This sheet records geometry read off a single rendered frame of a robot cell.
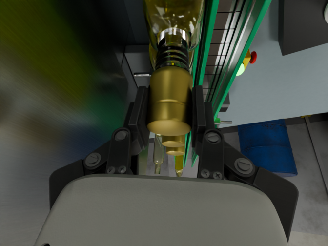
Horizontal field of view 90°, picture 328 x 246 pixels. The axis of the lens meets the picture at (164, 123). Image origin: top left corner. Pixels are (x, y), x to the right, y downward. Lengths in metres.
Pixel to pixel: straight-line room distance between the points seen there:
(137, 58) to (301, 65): 0.62
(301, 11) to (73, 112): 0.54
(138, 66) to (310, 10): 0.45
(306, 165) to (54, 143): 3.11
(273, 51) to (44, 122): 0.70
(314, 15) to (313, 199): 2.73
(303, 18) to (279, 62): 0.23
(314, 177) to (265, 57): 2.57
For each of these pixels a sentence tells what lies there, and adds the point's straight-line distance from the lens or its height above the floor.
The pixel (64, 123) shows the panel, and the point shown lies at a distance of 0.22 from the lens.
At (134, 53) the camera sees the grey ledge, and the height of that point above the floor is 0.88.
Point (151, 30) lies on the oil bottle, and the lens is 0.17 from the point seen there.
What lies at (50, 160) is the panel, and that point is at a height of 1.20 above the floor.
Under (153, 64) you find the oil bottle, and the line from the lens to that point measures 0.21.
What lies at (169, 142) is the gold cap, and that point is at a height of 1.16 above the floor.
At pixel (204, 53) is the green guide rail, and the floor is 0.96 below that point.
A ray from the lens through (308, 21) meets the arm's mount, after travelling 0.60.
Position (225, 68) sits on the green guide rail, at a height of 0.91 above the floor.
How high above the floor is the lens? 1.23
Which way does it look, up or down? 23 degrees down
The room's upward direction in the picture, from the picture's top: 176 degrees counter-clockwise
